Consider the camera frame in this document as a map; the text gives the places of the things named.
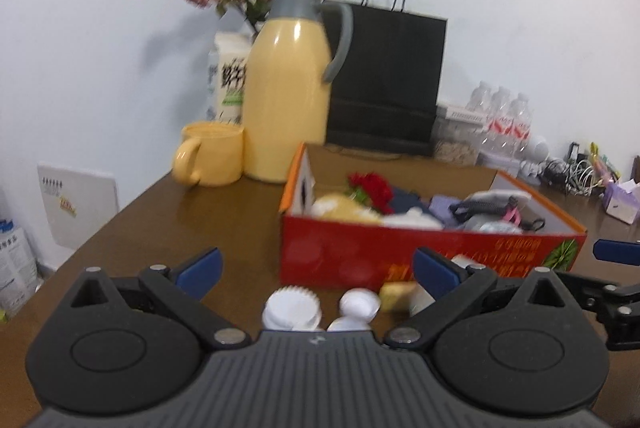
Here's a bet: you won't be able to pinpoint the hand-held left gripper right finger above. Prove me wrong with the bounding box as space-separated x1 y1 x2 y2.
382 247 568 351

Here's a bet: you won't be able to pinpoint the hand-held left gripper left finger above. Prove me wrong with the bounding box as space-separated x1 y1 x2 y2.
70 247 252 350

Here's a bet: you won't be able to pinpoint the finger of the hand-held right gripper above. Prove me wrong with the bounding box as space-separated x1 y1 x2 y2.
592 238 640 265
554 271 640 309

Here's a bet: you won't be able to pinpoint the yellow block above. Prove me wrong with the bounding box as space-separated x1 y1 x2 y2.
379 282 420 313

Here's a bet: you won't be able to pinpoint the white bottle cap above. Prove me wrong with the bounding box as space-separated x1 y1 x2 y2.
339 288 382 322

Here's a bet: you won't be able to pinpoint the orange cardboard box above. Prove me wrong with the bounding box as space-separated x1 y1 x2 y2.
278 142 588 290

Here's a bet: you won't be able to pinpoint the white paper cupcake liners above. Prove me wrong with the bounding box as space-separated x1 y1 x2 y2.
261 287 322 333

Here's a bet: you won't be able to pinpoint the yellow plush toy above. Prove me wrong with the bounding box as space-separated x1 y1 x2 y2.
311 193 383 224

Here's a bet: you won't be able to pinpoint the purple tissue box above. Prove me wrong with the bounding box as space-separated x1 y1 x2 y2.
602 178 640 225

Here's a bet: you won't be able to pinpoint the white cloth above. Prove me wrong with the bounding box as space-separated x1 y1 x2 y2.
382 207 444 230

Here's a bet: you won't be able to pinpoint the pale purple cloth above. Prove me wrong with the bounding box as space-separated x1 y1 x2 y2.
429 195 473 225

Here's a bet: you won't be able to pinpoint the navy blue cloth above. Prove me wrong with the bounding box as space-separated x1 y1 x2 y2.
389 189 436 216

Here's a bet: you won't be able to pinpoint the yellow green packet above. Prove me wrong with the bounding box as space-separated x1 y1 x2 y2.
589 142 618 181

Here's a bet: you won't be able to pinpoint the red artificial rose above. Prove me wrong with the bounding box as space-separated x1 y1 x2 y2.
346 172 396 215

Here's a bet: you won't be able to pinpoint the yellow mug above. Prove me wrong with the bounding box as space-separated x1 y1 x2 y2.
172 121 246 187

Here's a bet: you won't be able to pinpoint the clear food container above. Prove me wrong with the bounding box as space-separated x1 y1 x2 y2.
432 106 488 166

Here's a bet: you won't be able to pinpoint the pale purple storage box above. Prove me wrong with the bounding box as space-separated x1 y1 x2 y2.
475 151 526 179

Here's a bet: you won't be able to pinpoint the yellow thermos jug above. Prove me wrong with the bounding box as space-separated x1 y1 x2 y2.
242 0 355 183

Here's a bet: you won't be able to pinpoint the blue white bag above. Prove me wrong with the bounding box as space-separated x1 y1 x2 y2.
0 218 40 314

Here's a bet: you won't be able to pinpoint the white milk carton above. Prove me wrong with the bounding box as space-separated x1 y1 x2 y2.
206 32 252 125

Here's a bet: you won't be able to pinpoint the black paper bag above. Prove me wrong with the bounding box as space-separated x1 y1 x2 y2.
322 0 448 157

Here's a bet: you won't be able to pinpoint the grey pouch with black strap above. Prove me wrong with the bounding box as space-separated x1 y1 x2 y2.
448 189 547 234

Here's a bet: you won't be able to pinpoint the tangle of cables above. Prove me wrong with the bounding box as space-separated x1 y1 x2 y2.
542 157 603 196

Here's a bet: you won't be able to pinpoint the white wall panel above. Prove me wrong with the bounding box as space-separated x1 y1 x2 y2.
36 161 120 249

